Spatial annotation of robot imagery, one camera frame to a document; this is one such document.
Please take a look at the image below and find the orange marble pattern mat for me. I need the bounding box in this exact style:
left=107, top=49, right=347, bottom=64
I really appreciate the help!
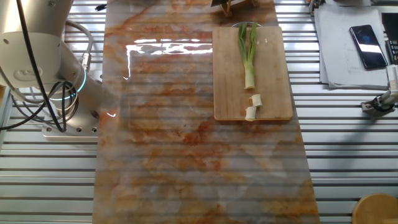
left=92, top=0, right=322, bottom=224

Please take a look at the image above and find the wooden cutting board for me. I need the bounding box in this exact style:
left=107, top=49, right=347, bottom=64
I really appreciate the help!
left=212, top=26, right=294, bottom=121

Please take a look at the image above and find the short white scallion piece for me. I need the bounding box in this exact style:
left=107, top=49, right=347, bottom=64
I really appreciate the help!
left=244, top=106, right=258, bottom=123
left=250, top=93, right=263, bottom=109

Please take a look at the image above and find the green scallion stalk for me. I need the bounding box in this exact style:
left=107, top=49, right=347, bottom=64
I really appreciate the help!
left=238, top=22, right=258, bottom=90

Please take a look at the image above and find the wooden knife rack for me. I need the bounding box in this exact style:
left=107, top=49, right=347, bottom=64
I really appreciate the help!
left=221, top=0, right=262, bottom=18

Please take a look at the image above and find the white paper stack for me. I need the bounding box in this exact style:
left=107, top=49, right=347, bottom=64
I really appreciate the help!
left=313, top=3, right=393, bottom=91

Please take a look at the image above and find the black smartphone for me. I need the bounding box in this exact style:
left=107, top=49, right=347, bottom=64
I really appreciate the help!
left=349, top=24, right=389, bottom=70

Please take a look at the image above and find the metal clamp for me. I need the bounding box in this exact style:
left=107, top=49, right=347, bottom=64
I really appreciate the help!
left=360, top=64, right=398, bottom=118

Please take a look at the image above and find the round wooden disc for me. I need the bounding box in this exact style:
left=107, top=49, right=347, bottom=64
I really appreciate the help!
left=351, top=193, right=398, bottom=224

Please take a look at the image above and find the black keyboard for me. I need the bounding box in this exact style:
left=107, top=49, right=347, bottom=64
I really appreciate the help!
left=381, top=12, right=398, bottom=65

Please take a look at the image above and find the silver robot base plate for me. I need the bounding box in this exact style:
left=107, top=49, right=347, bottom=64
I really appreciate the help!
left=42, top=99, right=102, bottom=142

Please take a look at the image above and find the grey robot hose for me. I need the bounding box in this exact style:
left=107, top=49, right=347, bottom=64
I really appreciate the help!
left=65, top=19, right=94, bottom=72

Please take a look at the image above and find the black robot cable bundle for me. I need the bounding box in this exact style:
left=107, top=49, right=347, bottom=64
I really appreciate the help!
left=0, top=0, right=79, bottom=133

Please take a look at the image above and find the ribbed grey camera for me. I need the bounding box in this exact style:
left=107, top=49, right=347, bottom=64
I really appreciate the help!
left=308, top=0, right=326, bottom=15

